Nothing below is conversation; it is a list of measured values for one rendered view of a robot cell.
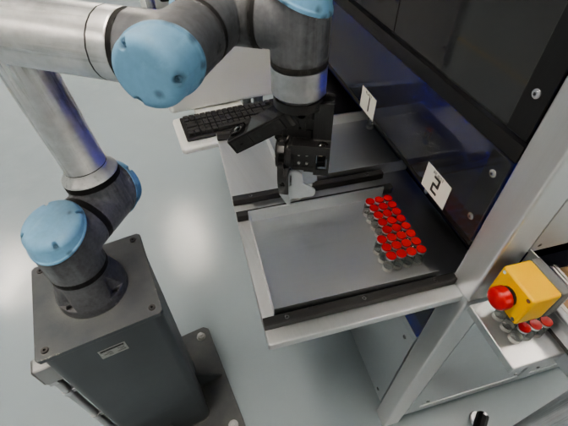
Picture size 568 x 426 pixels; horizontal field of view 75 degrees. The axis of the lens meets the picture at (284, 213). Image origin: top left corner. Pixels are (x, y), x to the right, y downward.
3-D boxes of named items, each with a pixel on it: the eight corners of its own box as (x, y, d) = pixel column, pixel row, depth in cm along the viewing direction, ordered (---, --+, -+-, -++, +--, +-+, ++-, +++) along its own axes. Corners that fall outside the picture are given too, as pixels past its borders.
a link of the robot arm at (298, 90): (265, 74, 46) (275, 47, 52) (267, 108, 50) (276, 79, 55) (326, 79, 45) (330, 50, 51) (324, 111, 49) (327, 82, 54)
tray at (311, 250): (380, 196, 95) (383, 186, 92) (434, 280, 77) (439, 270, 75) (248, 221, 89) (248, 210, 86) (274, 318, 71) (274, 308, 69)
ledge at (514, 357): (525, 293, 77) (529, 289, 76) (573, 353, 68) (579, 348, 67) (466, 309, 75) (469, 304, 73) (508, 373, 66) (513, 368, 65)
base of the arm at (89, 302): (61, 330, 79) (39, 306, 72) (56, 276, 89) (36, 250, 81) (133, 302, 84) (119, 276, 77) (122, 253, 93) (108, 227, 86)
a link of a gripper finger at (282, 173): (286, 200, 60) (286, 157, 54) (277, 199, 61) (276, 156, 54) (291, 182, 64) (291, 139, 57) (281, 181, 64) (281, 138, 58)
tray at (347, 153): (367, 118, 120) (368, 109, 117) (406, 169, 102) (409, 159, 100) (264, 134, 114) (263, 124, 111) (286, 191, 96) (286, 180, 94)
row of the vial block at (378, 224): (369, 210, 91) (372, 196, 88) (403, 269, 79) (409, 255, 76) (361, 212, 91) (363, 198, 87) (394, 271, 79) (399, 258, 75)
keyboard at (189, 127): (284, 100, 143) (284, 94, 141) (298, 118, 134) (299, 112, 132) (179, 121, 133) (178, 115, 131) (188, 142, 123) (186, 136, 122)
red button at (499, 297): (499, 291, 64) (510, 277, 62) (515, 311, 62) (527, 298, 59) (480, 296, 64) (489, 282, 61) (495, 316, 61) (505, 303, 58)
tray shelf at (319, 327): (360, 116, 124) (361, 111, 123) (493, 292, 77) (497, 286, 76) (216, 138, 116) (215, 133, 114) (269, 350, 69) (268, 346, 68)
